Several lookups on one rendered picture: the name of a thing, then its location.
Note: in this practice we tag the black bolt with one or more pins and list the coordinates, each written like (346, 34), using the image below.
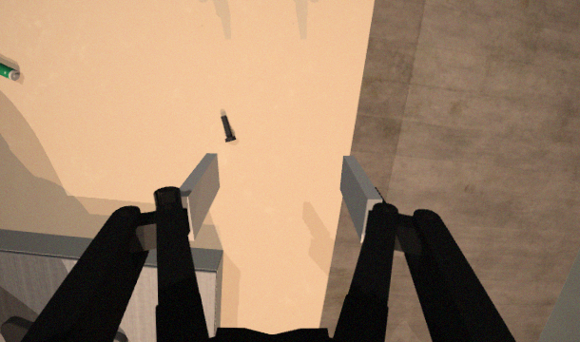
(227, 130)

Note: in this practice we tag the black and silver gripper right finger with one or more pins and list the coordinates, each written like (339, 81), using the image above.
(455, 305)

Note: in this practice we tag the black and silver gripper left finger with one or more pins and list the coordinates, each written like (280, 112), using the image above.
(90, 303)

